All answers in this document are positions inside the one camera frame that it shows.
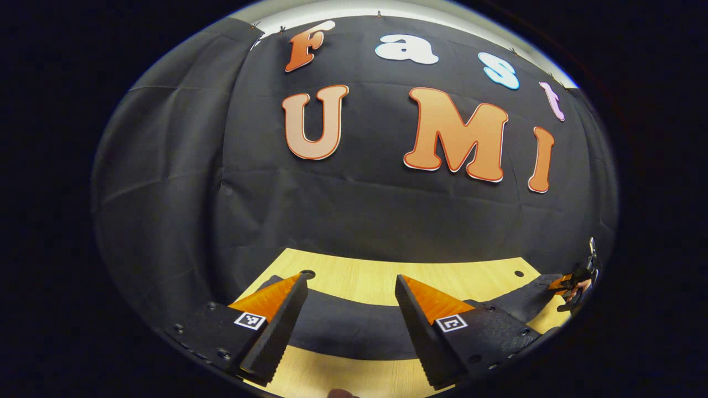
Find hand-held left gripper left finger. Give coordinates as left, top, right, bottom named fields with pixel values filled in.
left=163, top=271, right=310, bottom=387

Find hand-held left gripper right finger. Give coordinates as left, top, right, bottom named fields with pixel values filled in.
left=394, top=274, right=543, bottom=391

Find dark grey jeans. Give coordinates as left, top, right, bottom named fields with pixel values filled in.
left=254, top=274, right=568, bottom=361

